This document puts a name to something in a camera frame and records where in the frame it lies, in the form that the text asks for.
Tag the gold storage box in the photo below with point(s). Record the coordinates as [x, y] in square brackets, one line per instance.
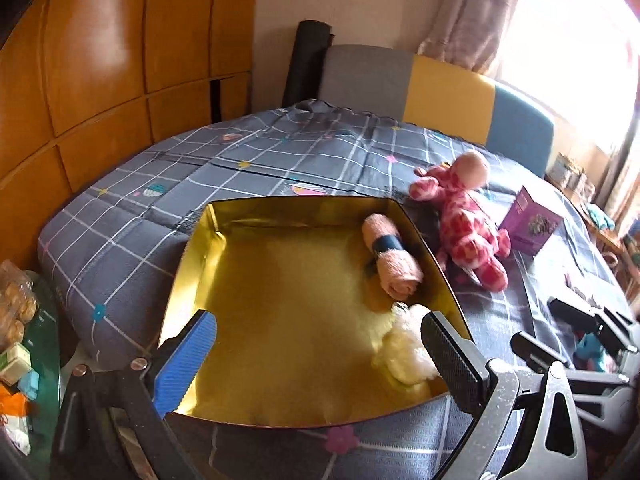
[300, 310]

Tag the small teal box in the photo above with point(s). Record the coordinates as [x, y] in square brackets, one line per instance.
[30, 385]

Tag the black rolled mat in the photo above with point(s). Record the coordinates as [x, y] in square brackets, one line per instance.
[305, 60]

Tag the grey plaid quilt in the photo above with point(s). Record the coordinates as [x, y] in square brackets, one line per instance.
[250, 160]

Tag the teal cloth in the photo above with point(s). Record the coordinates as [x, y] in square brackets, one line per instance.
[600, 216]

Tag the wooden wardrobe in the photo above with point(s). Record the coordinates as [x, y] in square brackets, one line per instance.
[100, 60]

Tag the row of tins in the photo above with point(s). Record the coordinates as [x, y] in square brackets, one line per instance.
[570, 175]

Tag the bag of cookies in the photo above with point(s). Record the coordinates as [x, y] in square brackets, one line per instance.
[17, 305]

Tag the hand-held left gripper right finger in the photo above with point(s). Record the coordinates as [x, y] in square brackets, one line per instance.
[450, 355]

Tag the pale green box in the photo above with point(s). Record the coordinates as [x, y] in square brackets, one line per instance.
[14, 362]

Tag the purple cardboard box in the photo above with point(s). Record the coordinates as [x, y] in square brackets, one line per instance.
[525, 215]

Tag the green glass side table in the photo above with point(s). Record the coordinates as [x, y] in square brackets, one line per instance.
[47, 360]

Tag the beige patterned curtain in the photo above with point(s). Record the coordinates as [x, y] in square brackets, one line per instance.
[465, 15]
[622, 180]

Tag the pink sock blue band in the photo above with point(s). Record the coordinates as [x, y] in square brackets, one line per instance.
[395, 270]

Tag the pink giraffe plush toy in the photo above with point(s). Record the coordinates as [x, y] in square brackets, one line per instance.
[465, 220]

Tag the wooden nightstand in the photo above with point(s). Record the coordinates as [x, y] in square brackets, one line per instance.
[615, 245]

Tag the grey yellow blue headboard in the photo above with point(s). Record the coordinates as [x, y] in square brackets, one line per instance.
[450, 95]

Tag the orange wrapper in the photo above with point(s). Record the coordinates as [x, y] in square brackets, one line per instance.
[15, 405]

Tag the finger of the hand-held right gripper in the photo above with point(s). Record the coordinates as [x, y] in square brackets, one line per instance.
[537, 350]
[575, 312]

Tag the window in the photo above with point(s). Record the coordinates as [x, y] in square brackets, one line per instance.
[570, 45]

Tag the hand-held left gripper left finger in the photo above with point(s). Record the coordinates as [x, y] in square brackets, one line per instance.
[185, 360]

